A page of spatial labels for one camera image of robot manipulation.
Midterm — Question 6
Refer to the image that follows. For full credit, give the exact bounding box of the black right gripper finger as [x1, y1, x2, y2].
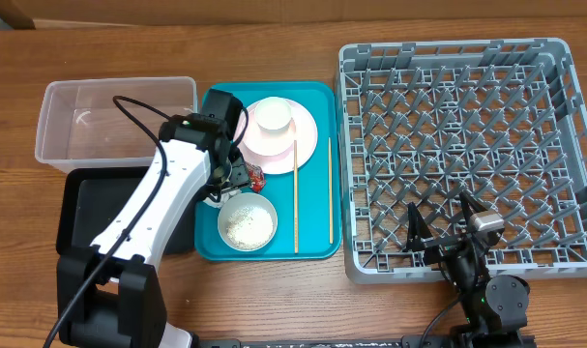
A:
[403, 202, 433, 252]
[459, 191, 488, 226]

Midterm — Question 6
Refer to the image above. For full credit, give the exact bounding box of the red snack wrapper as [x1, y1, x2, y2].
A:
[246, 162, 267, 193]

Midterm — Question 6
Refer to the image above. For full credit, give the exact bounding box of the grey bowl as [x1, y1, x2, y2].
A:
[218, 192, 278, 252]

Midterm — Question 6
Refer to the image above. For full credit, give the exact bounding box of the wooden chopstick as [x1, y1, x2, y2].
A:
[327, 136, 334, 245]
[293, 140, 299, 254]

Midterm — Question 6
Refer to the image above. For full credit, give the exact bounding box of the white rice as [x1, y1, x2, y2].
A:
[226, 206, 274, 250]

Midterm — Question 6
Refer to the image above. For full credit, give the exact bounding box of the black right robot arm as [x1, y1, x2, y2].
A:
[399, 192, 536, 348]

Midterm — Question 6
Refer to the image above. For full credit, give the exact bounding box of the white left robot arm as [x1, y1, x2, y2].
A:
[44, 109, 249, 347]

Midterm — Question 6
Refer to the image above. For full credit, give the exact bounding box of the grey dishwasher rack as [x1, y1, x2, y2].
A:
[337, 38, 587, 284]

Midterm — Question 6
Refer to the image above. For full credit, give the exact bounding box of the small pink plate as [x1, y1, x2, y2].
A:
[242, 114, 296, 157]

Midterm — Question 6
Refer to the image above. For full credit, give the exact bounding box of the teal plastic tray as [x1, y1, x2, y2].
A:
[194, 81, 342, 262]

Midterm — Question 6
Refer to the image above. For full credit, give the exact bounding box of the white cup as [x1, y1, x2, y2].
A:
[254, 97, 292, 132]

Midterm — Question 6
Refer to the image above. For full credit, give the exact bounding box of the black tray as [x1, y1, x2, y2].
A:
[55, 166, 197, 257]

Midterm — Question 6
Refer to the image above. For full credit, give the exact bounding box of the clear plastic bin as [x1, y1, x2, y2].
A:
[35, 76, 197, 173]

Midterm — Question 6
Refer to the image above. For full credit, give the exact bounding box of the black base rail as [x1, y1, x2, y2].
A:
[198, 335, 537, 348]

